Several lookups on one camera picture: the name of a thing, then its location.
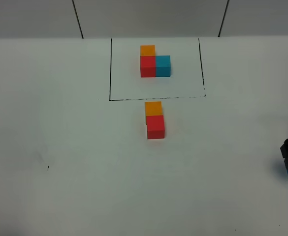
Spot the blue template block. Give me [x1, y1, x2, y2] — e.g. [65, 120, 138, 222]
[156, 55, 171, 77]

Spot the red template block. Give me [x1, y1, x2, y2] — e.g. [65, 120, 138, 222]
[140, 56, 156, 78]

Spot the orange template block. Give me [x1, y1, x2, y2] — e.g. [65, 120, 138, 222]
[140, 45, 156, 57]

